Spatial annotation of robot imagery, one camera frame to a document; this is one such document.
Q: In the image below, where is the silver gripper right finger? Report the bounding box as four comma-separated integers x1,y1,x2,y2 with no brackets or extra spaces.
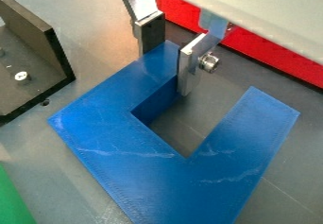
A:
176,9,228,96

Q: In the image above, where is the black angle bracket fixture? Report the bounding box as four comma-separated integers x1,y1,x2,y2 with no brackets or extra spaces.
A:
0,0,76,127

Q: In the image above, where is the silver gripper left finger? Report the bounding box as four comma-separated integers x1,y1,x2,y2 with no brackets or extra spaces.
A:
122,0,165,56

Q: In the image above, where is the green stepped arch block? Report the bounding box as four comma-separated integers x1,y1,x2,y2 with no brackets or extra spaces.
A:
0,165,36,224

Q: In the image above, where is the blue U-shaped block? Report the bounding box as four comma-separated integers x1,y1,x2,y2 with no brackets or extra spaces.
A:
48,42,299,224

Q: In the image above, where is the red slotted base block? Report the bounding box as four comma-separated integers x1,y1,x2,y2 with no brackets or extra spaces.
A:
156,0,323,89

